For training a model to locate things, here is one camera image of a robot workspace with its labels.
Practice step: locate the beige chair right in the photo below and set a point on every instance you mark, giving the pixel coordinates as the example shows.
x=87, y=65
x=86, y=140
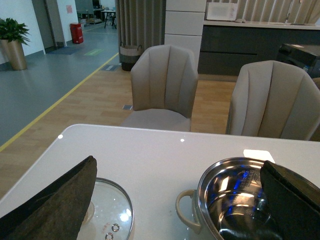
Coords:
x=272, y=99

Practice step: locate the glass pot lid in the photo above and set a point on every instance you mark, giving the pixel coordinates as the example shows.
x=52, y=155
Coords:
x=110, y=215

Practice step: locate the beige chair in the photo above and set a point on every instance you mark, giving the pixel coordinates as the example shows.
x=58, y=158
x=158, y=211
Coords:
x=272, y=99
x=163, y=83

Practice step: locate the white electric cooking pot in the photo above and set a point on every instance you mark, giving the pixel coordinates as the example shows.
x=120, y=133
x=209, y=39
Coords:
x=230, y=204

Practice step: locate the black appliance box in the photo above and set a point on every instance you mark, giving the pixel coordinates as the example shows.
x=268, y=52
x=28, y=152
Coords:
x=306, y=57

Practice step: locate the woven basket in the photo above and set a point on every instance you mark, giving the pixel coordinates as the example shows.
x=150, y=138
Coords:
x=129, y=55

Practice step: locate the red fire extinguisher box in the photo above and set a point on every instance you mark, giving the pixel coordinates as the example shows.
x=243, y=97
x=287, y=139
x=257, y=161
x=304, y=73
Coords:
x=76, y=33

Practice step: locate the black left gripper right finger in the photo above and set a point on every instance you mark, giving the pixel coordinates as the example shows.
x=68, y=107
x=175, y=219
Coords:
x=294, y=202

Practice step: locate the white pillar cabinet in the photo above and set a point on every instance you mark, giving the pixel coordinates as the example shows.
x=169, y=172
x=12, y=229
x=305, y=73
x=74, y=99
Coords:
x=184, y=20

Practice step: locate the dark kitchen counter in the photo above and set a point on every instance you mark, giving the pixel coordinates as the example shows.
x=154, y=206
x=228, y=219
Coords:
x=227, y=46

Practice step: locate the beige chair left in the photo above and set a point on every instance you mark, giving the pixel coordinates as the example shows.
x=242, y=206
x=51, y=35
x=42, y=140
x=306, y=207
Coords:
x=163, y=83

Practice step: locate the white microwave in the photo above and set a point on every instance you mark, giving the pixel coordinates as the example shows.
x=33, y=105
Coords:
x=221, y=11

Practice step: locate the beige curtain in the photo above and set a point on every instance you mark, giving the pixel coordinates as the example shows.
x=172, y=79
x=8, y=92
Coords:
x=141, y=22

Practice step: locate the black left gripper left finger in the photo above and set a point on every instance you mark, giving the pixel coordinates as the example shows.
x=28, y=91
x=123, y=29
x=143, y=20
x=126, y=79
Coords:
x=56, y=212

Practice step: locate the potted green plant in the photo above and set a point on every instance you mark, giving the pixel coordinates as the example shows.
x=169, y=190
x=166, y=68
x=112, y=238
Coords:
x=12, y=36

